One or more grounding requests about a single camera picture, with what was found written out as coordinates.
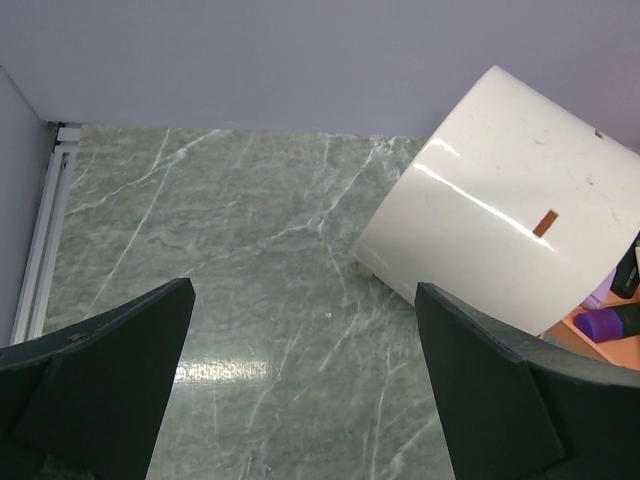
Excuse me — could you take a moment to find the round cream drawer cabinet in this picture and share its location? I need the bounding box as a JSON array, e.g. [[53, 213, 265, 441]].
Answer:
[[352, 64, 640, 372]]

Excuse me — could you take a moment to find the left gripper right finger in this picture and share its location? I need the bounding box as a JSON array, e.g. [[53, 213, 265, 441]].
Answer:
[[415, 283, 639, 479]]

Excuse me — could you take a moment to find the purple highlighter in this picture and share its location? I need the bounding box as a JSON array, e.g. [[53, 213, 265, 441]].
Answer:
[[574, 303, 639, 343]]

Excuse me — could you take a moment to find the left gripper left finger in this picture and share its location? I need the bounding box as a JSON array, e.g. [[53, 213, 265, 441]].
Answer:
[[1, 278, 195, 479]]

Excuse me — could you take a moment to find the lilac correction tape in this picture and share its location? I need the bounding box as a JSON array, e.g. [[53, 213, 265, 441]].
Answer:
[[581, 270, 616, 310]]

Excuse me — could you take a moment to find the aluminium rail frame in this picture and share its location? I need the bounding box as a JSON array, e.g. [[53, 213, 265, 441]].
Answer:
[[10, 123, 82, 345]]

